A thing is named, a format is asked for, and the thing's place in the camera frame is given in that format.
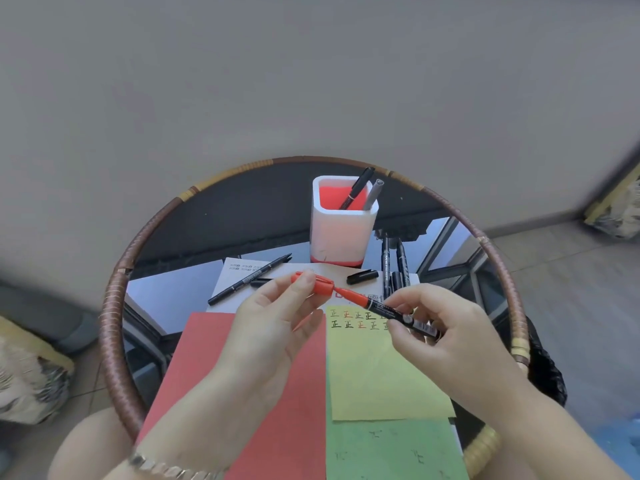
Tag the person's left thumb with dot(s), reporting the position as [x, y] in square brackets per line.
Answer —
[311, 325]

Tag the black twin-tip marker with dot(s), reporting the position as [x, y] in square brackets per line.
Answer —
[247, 280]

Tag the person's left hand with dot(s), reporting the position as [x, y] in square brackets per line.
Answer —
[255, 344]

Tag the yellow paper sheet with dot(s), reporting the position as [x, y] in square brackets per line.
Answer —
[370, 379]

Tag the black marker with red tip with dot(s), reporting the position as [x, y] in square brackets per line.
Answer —
[387, 312]

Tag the red marker cap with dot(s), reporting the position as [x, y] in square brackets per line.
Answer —
[320, 284]

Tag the red paper sheet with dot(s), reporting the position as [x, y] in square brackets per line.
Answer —
[295, 424]

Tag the grey pen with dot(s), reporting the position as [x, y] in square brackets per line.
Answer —
[374, 194]

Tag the white pen holder red inside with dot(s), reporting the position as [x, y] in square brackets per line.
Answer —
[342, 234]

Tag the patterned cushion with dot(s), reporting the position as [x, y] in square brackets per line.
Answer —
[620, 209]
[30, 384]

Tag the person's left leg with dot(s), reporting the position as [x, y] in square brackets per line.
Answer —
[85, 449]

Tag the person's right thumb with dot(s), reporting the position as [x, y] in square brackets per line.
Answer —
[407, 344]

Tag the blue plastic item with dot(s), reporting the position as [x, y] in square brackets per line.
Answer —
[625, 444]

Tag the black marker cap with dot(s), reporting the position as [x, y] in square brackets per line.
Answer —
[362, 277]
[261, 282]

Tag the person's left forearm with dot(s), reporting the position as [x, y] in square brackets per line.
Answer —
[190, 424]

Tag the black marker with red band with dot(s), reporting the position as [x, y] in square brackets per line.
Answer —
[357, 188]

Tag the person's right forearm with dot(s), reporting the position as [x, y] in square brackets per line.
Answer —
[545, 439]

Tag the green paper sheet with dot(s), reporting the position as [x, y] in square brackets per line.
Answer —
[395, 449]

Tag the person's right hand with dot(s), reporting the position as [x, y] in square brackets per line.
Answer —
[465, 349]

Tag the round rattan-rimmed glass table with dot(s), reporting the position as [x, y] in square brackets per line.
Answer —
[112, 339]

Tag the black plastic bag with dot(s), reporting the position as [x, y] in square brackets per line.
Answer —
[547, 374]

